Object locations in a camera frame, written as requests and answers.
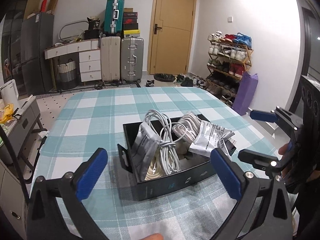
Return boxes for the bagged cream rope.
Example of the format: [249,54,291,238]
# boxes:
[145,154,164,181]

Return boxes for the white usb cable bundle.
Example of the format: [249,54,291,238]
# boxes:
[143,109,182,176]

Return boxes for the person right hand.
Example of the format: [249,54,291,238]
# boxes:
[278,143,289,155]

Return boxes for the person left hand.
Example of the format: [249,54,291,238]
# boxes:
[141,233,164,240]

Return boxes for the purple bag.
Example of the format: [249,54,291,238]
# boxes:
[232,72,258,115]

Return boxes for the wooden shoe rack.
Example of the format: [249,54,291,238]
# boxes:
[204,31,253,107]

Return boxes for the teal plaid tablecloth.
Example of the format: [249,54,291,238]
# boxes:
[35,87,278,239]

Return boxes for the grey side cabinet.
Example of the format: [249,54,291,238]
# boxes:
[3,95,47,184]

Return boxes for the black cardboard box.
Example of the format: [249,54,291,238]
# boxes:
[118,109,236,200]

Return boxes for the laundry basket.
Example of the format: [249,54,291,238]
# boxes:
[57,59,77,90]

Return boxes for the wooden door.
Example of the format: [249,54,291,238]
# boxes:
[148,0,196,74]

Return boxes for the white drawer desk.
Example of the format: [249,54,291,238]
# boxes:
[44,39,101,84]

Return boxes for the beige suitcase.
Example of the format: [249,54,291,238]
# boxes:
[100,36,121,82]

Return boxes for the silver suitcase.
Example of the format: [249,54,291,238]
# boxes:
[120,37,144,83]

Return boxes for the stacked shoe boxes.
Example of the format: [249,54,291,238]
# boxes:
[123,8,140,37]

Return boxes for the grey refrigerator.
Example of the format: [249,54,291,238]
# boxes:
[21,12,54,95]

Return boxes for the teal suitcase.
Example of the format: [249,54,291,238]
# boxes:
[104,0,125,35]

